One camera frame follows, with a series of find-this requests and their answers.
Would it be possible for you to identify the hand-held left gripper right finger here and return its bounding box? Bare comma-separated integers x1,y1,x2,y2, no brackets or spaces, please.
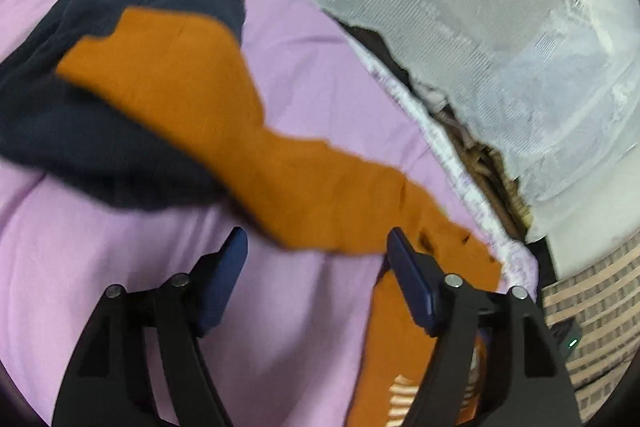
387,227,583,427

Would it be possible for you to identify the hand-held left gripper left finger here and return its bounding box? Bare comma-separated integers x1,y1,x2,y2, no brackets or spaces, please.
52,227,249,427

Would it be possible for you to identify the orange garment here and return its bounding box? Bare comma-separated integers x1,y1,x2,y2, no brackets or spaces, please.
55,5,503,427

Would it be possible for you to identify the navy garment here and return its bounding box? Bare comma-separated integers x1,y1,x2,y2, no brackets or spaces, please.
0,0,247,212

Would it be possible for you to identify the brown checked cloth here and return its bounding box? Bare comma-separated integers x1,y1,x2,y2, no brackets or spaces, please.
542,239,640,427

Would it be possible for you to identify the floral white bedsheet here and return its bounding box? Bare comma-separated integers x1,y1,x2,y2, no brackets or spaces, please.
35,0,541,303

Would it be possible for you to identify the lilac bedsheet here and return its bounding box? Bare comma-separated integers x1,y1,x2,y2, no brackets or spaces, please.
0,0,541,427

